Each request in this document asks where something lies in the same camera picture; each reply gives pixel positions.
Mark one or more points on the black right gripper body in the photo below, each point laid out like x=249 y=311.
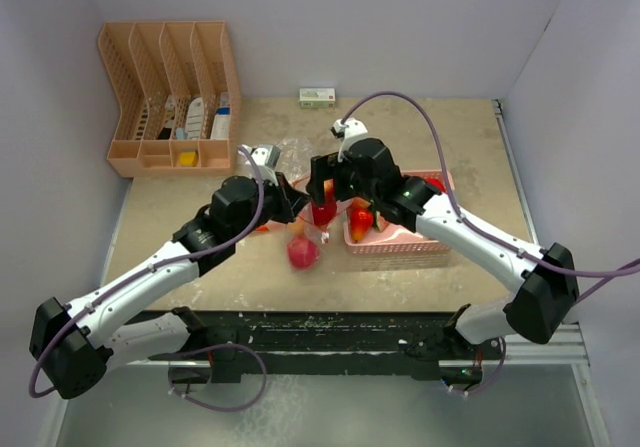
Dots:
x=350 y=186

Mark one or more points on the white bottle in organizer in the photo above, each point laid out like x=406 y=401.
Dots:
x=195 y=118

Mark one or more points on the pink red apple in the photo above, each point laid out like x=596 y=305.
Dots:
x=302 y=252

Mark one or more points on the yellow item in organizer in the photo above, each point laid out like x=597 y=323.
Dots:
x=188 y=159

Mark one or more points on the large red apple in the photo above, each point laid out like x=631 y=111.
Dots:
x=436 y=182

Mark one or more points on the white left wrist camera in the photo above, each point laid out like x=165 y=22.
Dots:
x=265 y=156

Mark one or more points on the pink perforated plastic basket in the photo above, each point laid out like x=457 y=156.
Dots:
x=394 y=240

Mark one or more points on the orange desk file organizer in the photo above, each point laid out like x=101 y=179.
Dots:
x=156 y=68

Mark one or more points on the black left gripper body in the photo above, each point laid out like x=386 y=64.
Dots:
x=273 y=206

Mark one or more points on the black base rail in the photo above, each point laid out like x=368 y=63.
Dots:
x=411 y=344

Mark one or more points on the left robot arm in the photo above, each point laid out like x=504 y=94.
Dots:
x=69 y=341

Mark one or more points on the shiny red fruit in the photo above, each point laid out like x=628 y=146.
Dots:
x=323 y=214

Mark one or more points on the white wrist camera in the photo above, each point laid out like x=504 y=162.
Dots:
x=348 y=132
x=265 y=156

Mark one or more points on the small green white box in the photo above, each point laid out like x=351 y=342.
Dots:
x=317 y=98

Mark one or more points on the watermelon slice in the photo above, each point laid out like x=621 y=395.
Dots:
x=380 y=223

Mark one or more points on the clear zip bag orange zipper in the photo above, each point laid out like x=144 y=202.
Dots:
x=319 y=235

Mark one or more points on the blue white box in organizer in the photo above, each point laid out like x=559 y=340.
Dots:
x=222 y=118

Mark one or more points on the peach with green leaf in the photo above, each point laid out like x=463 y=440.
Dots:
x=329 y=190

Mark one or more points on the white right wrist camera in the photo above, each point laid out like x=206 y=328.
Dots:
x=348 y=132

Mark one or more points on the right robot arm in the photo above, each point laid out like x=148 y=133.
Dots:
x=540 y=295

